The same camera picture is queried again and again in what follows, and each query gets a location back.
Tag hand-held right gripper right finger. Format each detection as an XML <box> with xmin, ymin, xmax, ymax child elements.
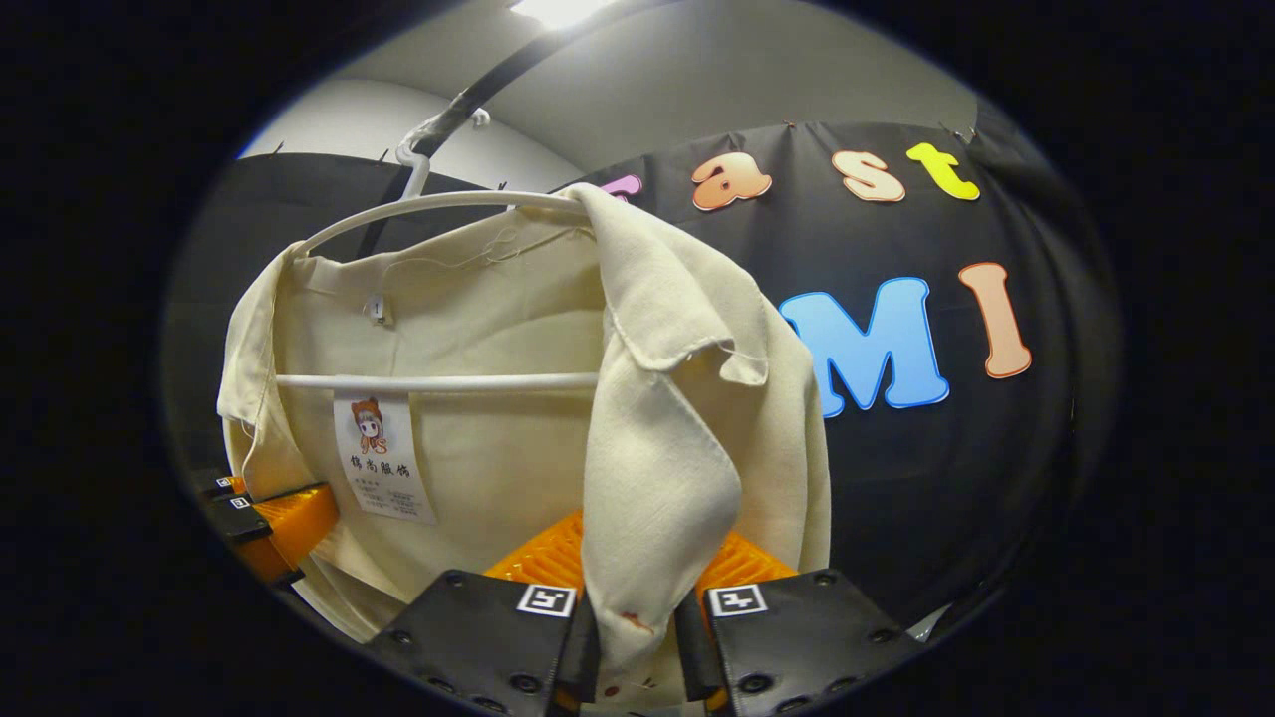
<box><xmin>675</xmin><ymin>531</ymin><xmax>927</xmax><ymax>717</ymax></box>

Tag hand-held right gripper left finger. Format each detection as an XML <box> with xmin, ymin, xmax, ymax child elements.
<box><xmin>364</xmin><ymin>510</ymin><xmax>601</xmax><ymax>717</ymax></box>

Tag cream collared shirt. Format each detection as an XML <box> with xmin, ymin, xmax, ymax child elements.
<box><xmin>217</xmin><ymin>182</ymin><xmax>833</xmax><ymax>710</ymax></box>

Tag white plastic clothes hanger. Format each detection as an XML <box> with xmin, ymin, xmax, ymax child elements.
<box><xmin>274</xmin><ymin>110</ymin><xmax>604</xmax><ymax>394</ymax></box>

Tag black clothes rack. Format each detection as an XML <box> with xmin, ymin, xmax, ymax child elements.
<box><xmin>354</xmin><ymin>0</ymin><xmax>658</xmax><ymax>260</ymax></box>

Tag black backdrop cloth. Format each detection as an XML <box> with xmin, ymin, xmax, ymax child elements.
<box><xmin>164</xmin><ymin>100</ymin><xmax>1122</xmax><ymax>638</ymax></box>

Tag large ceiling light panel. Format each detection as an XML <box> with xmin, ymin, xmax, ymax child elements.
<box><xmin>508</xmin><ymin>0</ymin><xmax>624</xmax><ymax>31</ymax></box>

